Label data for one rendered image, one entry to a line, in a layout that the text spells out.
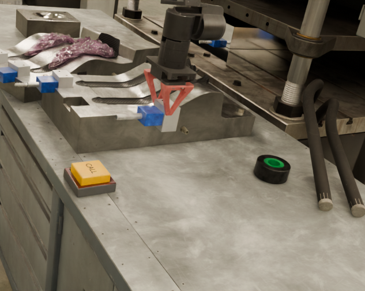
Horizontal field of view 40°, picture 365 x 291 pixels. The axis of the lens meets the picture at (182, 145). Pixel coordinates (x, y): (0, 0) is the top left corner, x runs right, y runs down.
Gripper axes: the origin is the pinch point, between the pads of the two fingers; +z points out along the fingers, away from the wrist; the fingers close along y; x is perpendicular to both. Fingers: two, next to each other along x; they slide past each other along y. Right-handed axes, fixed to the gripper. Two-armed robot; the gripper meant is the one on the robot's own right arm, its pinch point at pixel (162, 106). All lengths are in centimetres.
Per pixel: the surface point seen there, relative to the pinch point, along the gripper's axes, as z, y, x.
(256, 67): 13, 65, -82
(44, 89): 6.8, 26.9, 16.3
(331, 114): 5, 2, -55
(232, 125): 10.7, 10.4, -28.8
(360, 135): 22, 18, -96
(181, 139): 13.7, 10.2, -13.8
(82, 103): 7.5, 20.1, 9.2
